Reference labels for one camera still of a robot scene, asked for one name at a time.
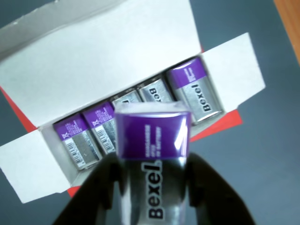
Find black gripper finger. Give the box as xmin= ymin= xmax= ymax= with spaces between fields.
xmin=182 ymin=151 xmax=257 ymax=225
xmin=50 ymin=153 xmax=126 ymax=225

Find purple silver Bexel battery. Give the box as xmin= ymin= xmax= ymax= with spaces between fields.
xmin=109 ymin=90 xmax=144 ymax=111
xmin=81 ymin=102 xmax=118 ymax=156
xmin=165 ymin=57 xmax=226 ymax=125
xmin=113 ymin=100 xmax=192 ymax=225
xmin=52 ymin=114 xmax=103 ymax=171
xmin=136 ymin=78 xmax=179 ymax=104

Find white cardboard box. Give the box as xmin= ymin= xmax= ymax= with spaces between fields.
xmin=0 ymin=0 xmax=267 ymax=204

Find grey table mat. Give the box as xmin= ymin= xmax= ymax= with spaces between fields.
xmin=0 ymin=0 xmax=300 ymax=225

